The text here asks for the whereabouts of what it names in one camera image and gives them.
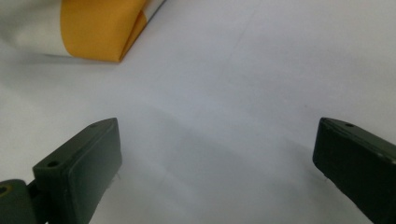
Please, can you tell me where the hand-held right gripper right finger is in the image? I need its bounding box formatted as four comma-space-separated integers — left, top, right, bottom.
312, 117, 396, 224

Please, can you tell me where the white and orange folded cloth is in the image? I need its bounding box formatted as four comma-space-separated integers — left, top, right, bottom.
0, 0, 166, 63

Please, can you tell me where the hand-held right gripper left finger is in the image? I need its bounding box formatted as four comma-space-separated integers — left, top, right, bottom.
32, 117, 123, 224

